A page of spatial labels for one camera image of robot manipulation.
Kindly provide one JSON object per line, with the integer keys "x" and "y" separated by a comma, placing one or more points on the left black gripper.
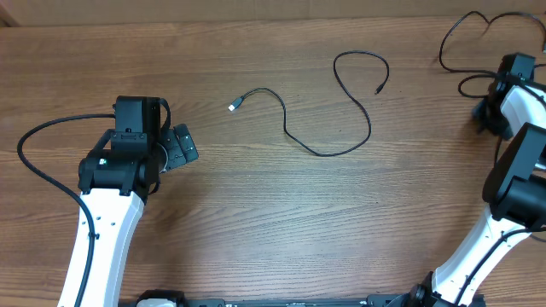
{"x": 177, "y": 155}

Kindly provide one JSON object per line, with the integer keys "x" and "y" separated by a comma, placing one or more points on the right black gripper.
{"x": 484, "y": 118}

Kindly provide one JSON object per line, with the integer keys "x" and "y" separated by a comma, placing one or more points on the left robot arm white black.
{"x": 115, "y": 179}

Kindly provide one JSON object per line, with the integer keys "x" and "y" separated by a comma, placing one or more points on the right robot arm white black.
{"x": 513, "y": 110}

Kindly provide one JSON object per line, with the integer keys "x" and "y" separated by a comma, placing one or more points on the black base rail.
{"x": 375, "y": 300}

